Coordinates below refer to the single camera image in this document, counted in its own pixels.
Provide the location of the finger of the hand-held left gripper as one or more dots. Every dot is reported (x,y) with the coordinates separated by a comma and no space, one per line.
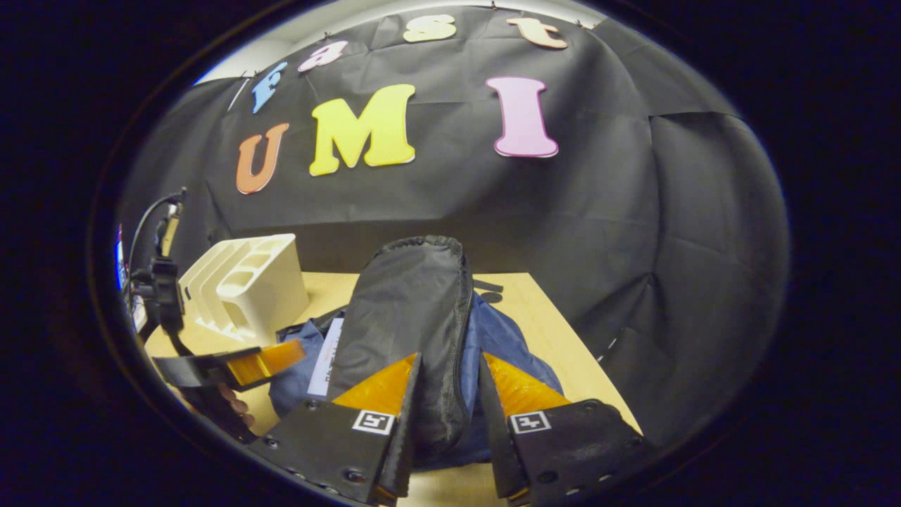
(204,367)

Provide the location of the blue schoolbag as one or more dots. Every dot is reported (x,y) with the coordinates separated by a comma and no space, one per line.
(415,310)

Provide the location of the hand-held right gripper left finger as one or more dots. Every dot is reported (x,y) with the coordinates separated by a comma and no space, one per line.
(331,443)

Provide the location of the white plastic bookshelf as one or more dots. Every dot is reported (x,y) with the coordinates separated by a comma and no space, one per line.
(267,289)

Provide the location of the black backdrop cloth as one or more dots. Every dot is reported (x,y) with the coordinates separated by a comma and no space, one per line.
(598,211)

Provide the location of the white book with grey pattern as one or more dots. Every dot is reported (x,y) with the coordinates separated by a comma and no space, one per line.
(326,359)

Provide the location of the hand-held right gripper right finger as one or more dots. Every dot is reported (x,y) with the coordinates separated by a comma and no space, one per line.
(570,443)

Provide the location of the computer monitor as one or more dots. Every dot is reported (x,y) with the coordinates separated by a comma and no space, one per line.
(118,257)

